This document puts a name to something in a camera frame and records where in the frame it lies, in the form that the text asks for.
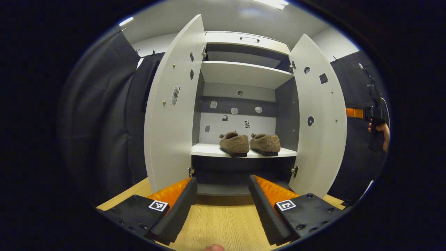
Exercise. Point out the black backdrop cloth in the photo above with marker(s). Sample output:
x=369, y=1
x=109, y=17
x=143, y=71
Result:
x=355, y=157
x=104, y=115

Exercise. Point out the brown fuzzy shoe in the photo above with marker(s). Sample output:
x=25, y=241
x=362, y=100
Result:
x=266, y=143
x=235, y=143

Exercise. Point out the white cabinet shelf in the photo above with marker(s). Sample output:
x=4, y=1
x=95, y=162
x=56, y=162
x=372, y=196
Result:
x=244, y=73
x=209, y=150

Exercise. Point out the dark tripod stand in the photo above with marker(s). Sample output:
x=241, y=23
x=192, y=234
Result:
x=366, y=75

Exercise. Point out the white shoe cabinet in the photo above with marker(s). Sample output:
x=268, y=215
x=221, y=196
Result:
x=240, y=122

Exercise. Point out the white cabinet top panel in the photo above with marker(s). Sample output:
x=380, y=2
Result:
x=226, y=37

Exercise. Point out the white cabinet door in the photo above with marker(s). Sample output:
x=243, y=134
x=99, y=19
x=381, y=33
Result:
x=318, y=153
x=174, y=139

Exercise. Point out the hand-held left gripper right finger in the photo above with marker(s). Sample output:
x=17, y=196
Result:
x=264, y=209

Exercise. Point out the long ceiling light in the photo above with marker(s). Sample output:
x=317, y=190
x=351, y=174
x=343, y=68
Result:
x=273, y=2

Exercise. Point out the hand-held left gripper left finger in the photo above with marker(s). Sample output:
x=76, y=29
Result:
x=181, y=205

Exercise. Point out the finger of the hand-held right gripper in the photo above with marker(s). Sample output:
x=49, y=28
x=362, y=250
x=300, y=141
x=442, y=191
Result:
x=354, y=113

